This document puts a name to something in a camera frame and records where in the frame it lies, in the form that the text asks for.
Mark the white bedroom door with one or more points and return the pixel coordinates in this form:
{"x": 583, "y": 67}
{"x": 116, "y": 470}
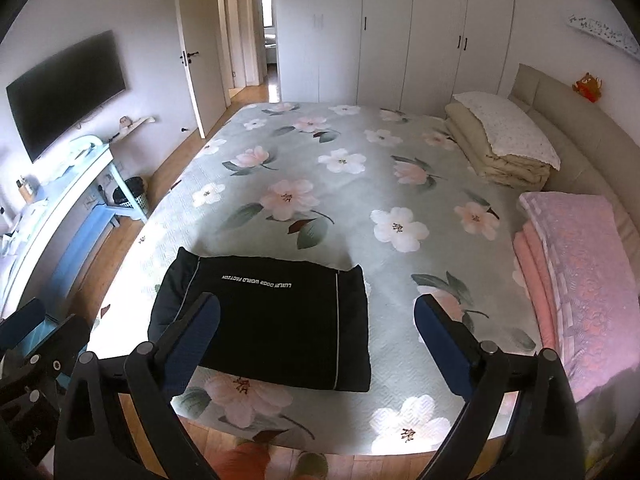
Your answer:
{"x": 200, "y": 35}

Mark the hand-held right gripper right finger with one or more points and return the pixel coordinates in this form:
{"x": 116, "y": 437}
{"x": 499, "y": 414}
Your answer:
{"x": 442, "y": 345}

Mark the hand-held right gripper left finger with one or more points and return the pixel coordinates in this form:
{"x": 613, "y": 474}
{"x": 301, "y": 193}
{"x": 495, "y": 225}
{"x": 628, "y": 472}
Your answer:
{"x": 197, "y": 332}

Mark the black hooded jacket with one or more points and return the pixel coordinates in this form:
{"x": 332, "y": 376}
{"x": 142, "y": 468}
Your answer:
{"x": 280, "y": 320}

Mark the white patterned wall decoration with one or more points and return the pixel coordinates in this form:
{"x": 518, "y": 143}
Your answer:
{"x": 605, "y": 30}

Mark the small wall shelf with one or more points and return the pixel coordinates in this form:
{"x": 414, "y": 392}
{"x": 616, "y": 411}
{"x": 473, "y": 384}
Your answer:
{"x": 135, "y": 124}

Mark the small bottle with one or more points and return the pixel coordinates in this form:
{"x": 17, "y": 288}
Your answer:
{"x": 24, "y": 186}

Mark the floral green bedspread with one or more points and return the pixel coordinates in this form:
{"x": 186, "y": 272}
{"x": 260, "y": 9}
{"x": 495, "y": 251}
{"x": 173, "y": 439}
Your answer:
{"x": 350, "y": 200}

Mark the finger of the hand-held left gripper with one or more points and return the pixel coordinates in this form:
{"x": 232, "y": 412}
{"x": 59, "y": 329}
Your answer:
{"x": 65, "y": 337}
{"x": 25, "y": 317}

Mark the red plush toy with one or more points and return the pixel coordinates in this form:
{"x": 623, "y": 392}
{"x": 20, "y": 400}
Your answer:
{"x": 587, "y": 87}

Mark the white wardrobe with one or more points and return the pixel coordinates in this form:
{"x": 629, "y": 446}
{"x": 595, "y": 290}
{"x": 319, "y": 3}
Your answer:
{"x": 430, "y": 35}

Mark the light blue desk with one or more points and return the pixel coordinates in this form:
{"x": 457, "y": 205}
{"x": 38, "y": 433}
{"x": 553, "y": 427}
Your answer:
{"x": 75, "y": 195}

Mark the black waste basket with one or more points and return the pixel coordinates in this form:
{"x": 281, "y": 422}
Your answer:
{"x": 131, "y": 192}

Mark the pink textured blanket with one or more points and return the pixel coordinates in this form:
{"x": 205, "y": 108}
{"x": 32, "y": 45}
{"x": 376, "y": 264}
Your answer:
{"x": 590, "y": 280}

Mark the beige folded quilt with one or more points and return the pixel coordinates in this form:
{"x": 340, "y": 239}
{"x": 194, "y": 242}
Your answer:
{"x": 495, "y": 162}

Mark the beige padded headboard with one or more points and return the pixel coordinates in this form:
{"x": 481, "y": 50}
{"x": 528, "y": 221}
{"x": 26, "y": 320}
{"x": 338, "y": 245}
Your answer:
{"x": 550, "y": 102}

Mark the white dotted pillow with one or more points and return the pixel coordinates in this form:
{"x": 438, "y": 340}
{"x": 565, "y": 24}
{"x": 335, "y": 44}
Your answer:
{"x": 510, "y": 125}

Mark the black wall television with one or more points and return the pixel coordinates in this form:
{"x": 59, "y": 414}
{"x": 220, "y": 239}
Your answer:
{"x": 65, "y": 95}

